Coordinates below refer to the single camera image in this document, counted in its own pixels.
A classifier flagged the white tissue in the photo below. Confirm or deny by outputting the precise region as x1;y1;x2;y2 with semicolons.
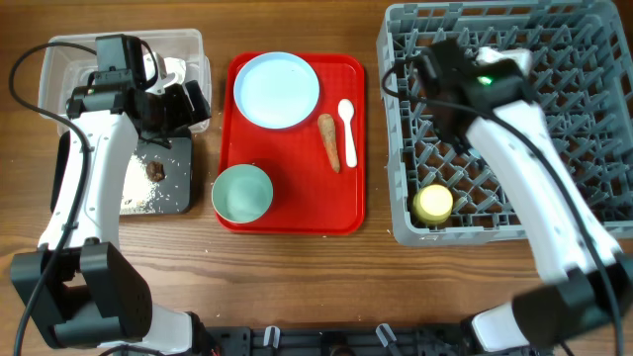
143;52;186;95

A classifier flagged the light blue plate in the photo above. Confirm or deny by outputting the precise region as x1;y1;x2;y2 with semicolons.
233;51;320;130

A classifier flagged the white plastic spoon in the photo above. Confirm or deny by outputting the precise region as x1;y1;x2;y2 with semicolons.
337;99;357;168

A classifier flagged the mint green bowl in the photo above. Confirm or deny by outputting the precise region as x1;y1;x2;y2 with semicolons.
212;164;273;224

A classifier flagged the yellow plastic cup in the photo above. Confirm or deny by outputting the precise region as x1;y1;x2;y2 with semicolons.
412;184;453;224

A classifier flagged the brown carrot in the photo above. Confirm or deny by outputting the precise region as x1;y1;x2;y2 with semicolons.
317;114;340;173

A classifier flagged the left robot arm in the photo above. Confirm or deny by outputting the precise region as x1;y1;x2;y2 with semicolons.
10;79;214;355

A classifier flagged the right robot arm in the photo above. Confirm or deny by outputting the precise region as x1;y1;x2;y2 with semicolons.
413;41;632;354

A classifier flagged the grey dishwasher rack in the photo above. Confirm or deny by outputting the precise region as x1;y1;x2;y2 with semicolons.
376;1;632;246

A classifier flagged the black plastic bin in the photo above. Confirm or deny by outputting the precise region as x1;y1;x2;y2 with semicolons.
49;129;195;217

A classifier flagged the brown food scrap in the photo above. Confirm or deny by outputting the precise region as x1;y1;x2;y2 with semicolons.
145;161;165;183

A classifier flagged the white rice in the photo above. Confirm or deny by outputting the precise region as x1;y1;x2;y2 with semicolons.
120;153;170;216

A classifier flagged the clear plastic bin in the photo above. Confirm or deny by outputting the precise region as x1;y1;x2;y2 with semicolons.
38;29;213;117

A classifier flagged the red serving tray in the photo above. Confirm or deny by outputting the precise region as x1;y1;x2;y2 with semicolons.
219;52;366;235

